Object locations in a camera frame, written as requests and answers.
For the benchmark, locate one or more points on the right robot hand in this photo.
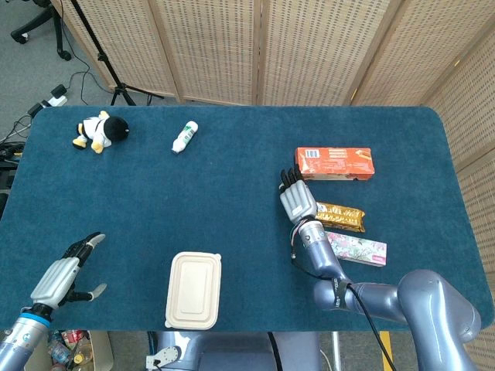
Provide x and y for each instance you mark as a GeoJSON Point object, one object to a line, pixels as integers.
{"type": "Point", "coordinates": [298, 201]}

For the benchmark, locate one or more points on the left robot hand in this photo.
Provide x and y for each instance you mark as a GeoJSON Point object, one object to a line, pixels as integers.
{"type": "Point", "coordinates": [54, 280]}

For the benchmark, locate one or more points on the gold foil biscuit packet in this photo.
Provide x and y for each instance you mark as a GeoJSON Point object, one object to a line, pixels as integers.
{"type": "Point", "coordinates": [342, 216]}

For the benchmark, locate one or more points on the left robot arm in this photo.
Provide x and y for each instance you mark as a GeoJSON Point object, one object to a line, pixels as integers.
{"type": "Point", "coordinates": [19, 340]}

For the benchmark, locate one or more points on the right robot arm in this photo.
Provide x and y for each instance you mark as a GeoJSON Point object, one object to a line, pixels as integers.
{"type": "Point", "coordinates": [321, 259]}

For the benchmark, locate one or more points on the orange cardboard box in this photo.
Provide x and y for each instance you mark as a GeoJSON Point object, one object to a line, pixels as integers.
{"type": "Point", "coordinates": [336, 162]}

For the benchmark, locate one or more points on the floral print box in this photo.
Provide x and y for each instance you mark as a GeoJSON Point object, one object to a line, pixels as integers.
{"type": "Point", "coordinates": [359, 249]}

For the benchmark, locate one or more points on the cardboard bin with bottles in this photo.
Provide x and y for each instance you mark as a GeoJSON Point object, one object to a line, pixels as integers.
{"type": "Point", "coordinates": [101, 348]}

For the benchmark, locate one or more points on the blue carpet table mat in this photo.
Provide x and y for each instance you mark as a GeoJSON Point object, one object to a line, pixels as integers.
{"type": "Point", "coordinates": [193, 193]}

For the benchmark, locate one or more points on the white bottle with green label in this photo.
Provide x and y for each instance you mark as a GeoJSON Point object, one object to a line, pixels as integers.
{"type": "Point", "coordinates": [185, 137]}

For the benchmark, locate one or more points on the beige lidded food container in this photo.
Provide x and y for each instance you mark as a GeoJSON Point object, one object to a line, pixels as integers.
{"type": "Point", "coordinates": [193, 290]}

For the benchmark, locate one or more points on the woven wooden folding screen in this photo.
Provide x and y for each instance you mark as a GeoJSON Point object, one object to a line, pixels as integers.
{"type": "Point", "coordinates": [309, 46]}

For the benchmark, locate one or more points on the metal table leg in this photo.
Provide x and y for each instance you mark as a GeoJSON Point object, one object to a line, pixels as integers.
{"type": "Point", "coordinates": [336, 351]}

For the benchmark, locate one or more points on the black and white plush toy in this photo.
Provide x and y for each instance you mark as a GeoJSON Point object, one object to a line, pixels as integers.
{"type": "Point", "coordinates": [100, 131]}

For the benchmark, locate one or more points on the grey robot torso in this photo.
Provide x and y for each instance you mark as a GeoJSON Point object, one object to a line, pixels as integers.
{"type": "Point", "coordinates": [232, 351]}

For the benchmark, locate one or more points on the black power adapter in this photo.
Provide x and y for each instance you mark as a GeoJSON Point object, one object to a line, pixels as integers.
{"type": "Point", "coordinates": [59, 91]}
{"type": "Point", "coordinates": [35, 109]}

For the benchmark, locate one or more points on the white power strip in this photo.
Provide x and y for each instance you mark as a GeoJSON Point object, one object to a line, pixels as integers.
{"type": "Point", "coordinates": [56, 101]}

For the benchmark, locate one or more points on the black tripod stand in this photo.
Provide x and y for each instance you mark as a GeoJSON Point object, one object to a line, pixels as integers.
{"type": "Point", "coordinates": [118, 92]}

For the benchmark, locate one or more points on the black office chair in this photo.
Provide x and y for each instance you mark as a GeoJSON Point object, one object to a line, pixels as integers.
{"type": "Point", "coordinates": [56, 23]}

